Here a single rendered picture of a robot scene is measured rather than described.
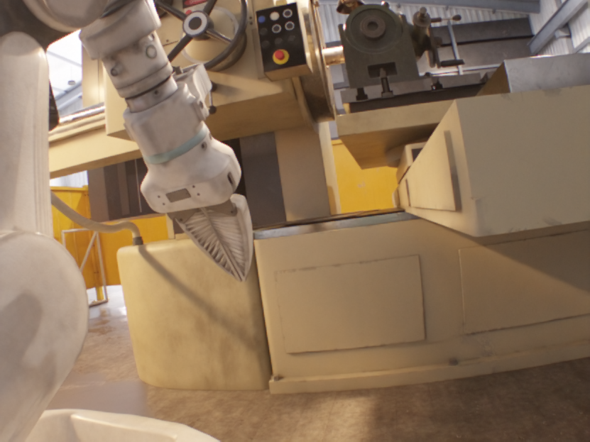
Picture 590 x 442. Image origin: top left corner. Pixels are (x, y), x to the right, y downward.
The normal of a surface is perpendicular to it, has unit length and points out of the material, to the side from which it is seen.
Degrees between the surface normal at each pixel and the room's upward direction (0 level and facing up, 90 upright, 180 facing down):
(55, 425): 73
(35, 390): 95
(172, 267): 90
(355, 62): 90
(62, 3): 132
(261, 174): 90
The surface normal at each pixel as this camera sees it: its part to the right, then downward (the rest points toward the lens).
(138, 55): 0.44, 0.40
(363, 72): -0.24, 0.03
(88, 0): -0.02, 0.74
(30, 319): 0.93, -0.12
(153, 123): 0.69, 0.23
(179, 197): -0.19, 0.64
